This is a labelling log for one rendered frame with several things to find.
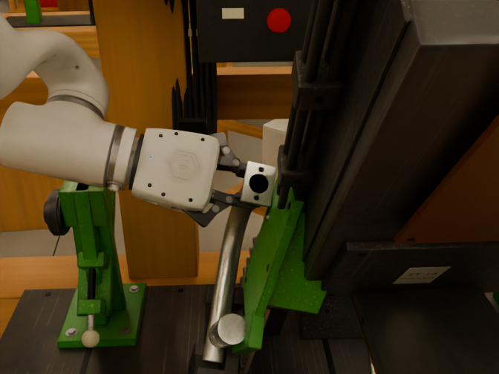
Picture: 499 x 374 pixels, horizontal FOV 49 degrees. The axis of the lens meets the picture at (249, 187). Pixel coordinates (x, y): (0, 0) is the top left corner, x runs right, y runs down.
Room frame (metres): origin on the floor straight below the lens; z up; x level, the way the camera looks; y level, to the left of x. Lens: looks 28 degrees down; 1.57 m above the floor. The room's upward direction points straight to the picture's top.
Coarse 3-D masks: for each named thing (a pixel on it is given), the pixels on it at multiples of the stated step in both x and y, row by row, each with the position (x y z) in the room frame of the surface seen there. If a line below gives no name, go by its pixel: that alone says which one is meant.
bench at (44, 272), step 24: (0, 264) 0.93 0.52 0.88; (24, 264) 0.93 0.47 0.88; (48, 264) 0.93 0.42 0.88; (72, 264) 0.93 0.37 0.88; (120, 264) 0.93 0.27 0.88; (216, 264) 0.93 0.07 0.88; (240, 264) 0.93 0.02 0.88; (0, 288) 0.85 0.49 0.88; (24, 288) 0.85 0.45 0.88; (48, 288) 0.85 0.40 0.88; (0, 312) 0.78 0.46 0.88; (0, 336) 0.72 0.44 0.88
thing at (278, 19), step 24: (216, 0) 0.78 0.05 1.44; (240, 0) 0.78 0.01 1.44; (264, 0) 0.79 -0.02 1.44; (288, 0) 0.79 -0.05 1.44; (216, 24) 0.78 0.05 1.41; (240, 24) 0.78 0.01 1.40; (264, 24) 0.79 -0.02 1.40; (288, 24) 0.79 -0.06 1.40; (216, 48) 0.78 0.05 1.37; (240, 48) 0.78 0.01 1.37; (264, 48) 0.79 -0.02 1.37; (288, 48) 0.79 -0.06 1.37
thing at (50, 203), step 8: (56, 192) 0.74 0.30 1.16; (48, 200) 0.73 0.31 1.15; (56, 200) 0.73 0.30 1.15; (48, 208) 0.72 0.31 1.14; (56, 208) 0.72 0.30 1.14; (48, 216) 0.71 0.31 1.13; (56, 216) 0.71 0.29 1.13; (48, 224) 0.71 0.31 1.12; (56, 224) 0.71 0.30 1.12; (56, 232) 0.71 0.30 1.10; (64, 232) 0.72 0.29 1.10
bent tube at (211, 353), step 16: (256, 176) 0.65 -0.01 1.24; (272, 176) 0.64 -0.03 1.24; (240, 192) 0.66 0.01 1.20; (256, 192) 0.68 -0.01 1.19; (272, 192) 0.62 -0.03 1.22; (240, 208) 0.68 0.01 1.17; (240, 224) 0.69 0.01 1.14; (224, 240) 0.68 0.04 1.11; (240, 240) 0.68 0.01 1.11; (224, 256) 0.66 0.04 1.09; (224, 272) 0.65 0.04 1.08; (224, 288) 0.63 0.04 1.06; (224, 304) 0.61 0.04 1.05; (208, 336) 0.58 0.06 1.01; (208, 352) 0.56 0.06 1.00; (224, 352) 0.57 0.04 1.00
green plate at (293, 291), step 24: (264, 216) 0.63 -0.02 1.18; (288, 216) 0.52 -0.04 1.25; (264, 240) 0.59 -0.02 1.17; (288, 240) 0.52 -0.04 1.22; (264, 264) 0.55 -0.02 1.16; (288, 264) 0.53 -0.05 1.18; (264, 288) 0.52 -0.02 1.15; (288, 288) 0.53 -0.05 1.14; (312, 288) 0.53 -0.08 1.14; (264, 312) 0.52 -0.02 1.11; (312, 312) 0.53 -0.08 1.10
